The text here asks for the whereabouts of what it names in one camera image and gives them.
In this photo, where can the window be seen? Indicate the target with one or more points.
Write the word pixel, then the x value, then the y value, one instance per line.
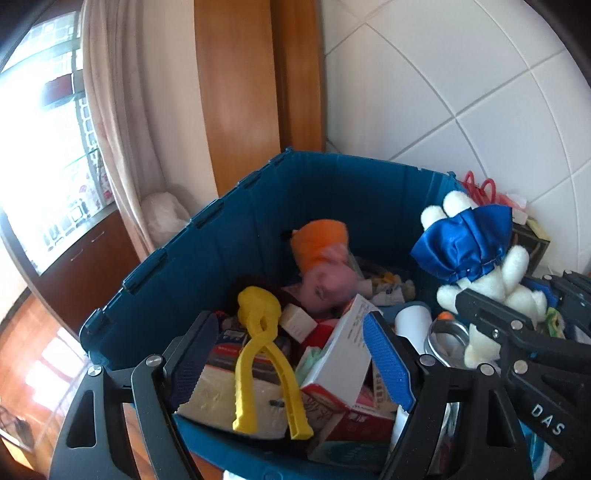
pixel 46 138

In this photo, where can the cream flat packet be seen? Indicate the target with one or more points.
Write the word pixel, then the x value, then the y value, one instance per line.
pixel 212 397

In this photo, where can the teal box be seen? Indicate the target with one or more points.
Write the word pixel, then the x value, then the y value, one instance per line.
pixel 346 454

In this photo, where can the wooden door frame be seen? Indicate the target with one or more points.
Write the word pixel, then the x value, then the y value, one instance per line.
pixel 249 92

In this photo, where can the beige curtain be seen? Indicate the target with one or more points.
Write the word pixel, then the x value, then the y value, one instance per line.
pixel 124 115

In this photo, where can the small white box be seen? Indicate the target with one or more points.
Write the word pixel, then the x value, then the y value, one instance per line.
pixel 298 321

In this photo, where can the white plush toy blue dress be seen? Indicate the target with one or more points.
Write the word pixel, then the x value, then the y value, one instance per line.
pixel 461 240

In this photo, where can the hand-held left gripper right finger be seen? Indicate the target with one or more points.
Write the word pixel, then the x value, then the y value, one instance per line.
pixel 388 364

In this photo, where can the red and white box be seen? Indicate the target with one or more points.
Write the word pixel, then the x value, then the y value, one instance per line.
pixel 360 422

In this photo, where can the blue folding storage container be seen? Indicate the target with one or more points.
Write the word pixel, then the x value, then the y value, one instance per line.
pixel 207 258

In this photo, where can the white plastic bag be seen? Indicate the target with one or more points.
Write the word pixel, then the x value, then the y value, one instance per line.
pixel 164 212

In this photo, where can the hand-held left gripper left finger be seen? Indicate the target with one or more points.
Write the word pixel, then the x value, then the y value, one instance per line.
pixel 194 355

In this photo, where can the pink plush toy orange hat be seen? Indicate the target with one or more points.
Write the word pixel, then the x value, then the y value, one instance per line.
pixel 323 281

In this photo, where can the yellow plastic clamp tongs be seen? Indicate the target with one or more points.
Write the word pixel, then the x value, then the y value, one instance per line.
pixel 247 364

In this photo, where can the brown wooden cabinet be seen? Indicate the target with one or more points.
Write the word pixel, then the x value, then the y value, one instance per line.
pixel 87 263

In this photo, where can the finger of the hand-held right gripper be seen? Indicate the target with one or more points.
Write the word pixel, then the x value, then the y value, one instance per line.
pixel 572 295
pixel 489 316

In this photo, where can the white medicine box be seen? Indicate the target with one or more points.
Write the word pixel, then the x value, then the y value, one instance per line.
pixel 341 360

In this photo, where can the dark gift bag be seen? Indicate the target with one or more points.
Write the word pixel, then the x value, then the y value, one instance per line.
pixel 538 247

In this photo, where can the red toy suitcase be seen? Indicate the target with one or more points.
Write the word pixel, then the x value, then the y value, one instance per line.
pixel 489 187

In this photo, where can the red and grey box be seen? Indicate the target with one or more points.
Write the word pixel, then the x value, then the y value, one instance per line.
pixel 226 353

